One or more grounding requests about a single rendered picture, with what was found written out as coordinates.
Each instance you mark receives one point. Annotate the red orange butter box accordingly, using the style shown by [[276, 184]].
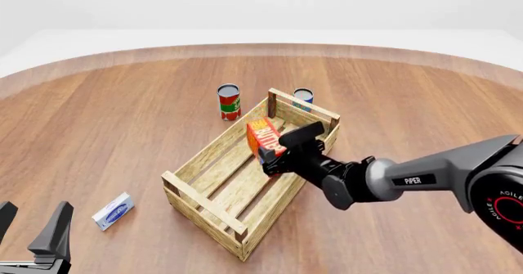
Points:
[[261, 136]]

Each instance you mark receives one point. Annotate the white blue printed box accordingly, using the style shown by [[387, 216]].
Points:
[[114, 211]]

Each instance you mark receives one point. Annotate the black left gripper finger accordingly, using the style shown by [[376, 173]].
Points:
[[7, 217], [55, 234]]

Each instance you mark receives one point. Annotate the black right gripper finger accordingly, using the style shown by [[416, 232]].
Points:
[[266, 155]]

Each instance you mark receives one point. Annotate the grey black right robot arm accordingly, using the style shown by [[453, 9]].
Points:
[[412, 179]]

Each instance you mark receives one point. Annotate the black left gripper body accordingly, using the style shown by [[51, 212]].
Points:
[[32, 267]]

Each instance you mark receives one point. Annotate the red green tomato tin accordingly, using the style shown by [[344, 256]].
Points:
[[229, 106]]

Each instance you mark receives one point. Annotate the wooden slat tray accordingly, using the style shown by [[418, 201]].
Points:
[[229, 191]]

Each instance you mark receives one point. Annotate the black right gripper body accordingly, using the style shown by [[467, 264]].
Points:
[[281, 164]]

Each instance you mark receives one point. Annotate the blue white tin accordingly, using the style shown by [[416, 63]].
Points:
[[303, 97]]

